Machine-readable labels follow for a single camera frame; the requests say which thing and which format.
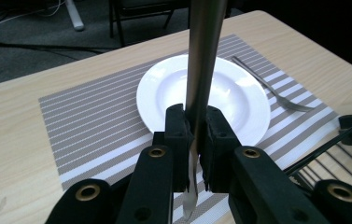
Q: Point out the black folding chair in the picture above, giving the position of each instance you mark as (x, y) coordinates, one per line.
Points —
(116, 18)

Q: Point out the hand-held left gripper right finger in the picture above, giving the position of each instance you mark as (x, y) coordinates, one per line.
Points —
(218, 146)

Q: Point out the silver table knife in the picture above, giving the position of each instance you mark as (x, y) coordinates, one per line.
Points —
(201, 62)

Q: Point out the white desk frame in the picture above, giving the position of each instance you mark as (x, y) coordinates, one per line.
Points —
(75, 17)

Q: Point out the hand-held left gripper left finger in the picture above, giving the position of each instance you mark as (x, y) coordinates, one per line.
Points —
(176, 137)

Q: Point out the silver fork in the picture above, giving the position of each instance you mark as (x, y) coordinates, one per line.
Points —
(292, 105)

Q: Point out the white plate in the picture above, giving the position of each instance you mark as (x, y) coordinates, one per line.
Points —
(164, 93)

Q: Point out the grey striped placemat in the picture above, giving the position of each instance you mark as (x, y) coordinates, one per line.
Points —
(86, 124)

